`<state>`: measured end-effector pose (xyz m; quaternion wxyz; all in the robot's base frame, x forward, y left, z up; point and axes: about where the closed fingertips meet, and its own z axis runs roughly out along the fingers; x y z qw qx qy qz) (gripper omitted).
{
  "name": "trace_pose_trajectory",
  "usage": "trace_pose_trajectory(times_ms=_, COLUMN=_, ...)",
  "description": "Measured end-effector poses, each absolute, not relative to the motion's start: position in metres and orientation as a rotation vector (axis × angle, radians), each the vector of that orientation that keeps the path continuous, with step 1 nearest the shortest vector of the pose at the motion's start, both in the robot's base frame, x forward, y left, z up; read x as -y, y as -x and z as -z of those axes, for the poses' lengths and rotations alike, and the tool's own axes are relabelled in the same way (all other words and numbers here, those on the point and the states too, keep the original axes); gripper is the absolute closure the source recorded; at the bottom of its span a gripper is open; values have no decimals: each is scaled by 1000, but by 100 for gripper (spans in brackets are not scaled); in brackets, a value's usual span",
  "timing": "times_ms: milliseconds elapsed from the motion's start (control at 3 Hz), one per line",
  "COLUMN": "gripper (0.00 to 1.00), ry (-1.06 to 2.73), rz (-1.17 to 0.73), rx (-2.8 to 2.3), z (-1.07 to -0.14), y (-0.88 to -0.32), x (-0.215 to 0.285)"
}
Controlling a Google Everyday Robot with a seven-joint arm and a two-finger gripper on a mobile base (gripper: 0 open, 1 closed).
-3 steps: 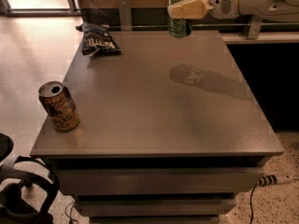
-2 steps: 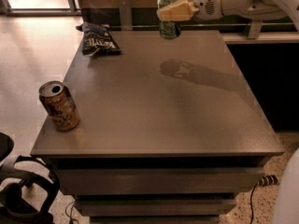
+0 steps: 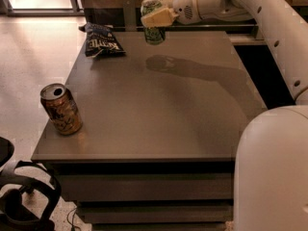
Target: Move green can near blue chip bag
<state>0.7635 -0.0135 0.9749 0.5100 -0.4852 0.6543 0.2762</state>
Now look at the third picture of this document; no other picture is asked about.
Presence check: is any left metal rail bracket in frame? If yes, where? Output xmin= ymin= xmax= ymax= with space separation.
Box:
xmin=122 ymin=0 xmax=137 ymax=32

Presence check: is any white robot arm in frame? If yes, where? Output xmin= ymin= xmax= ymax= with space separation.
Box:
xmin=141 ymin=0 xmax=308 ymax=231

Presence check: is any black floor cable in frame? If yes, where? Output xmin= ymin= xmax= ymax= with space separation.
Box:
xmin=65 ymin=207 xmax=81 ymax=231

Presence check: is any thin metal rail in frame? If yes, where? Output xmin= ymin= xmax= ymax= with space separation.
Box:
xmin=113 ymin=23 xmax=256 ymax=31

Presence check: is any orange soda can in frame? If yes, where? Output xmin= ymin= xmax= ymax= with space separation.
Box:
xmin=40 ymin=83 xmax=83 ymax=136

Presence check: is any right metal rail bracket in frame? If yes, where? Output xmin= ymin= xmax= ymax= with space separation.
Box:
xmin=251 ymin=25 xmax=264 ymax=40

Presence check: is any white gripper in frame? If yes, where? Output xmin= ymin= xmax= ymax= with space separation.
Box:
xmin=141 ymin=0 xmax=201 ymax=28

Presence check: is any metal rail bracket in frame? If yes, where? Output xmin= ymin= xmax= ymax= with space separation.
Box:
xmin=122 ymin=0 xmax=137 ymax=32
xmin=251 ymin=25 xmax=264 ymax=40

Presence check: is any blue Kettle chip bag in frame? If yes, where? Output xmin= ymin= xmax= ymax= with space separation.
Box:
xmin=79 ymin=22 xmax=125 ymax=58

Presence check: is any grey drawer cabinet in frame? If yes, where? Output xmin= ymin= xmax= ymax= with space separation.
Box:
xmin=33 ymin=32 xmax=264 ymax=231

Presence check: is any green soda can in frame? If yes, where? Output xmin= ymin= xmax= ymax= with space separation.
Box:
xmin=141 ymin=0 xmax=166 ymax=45

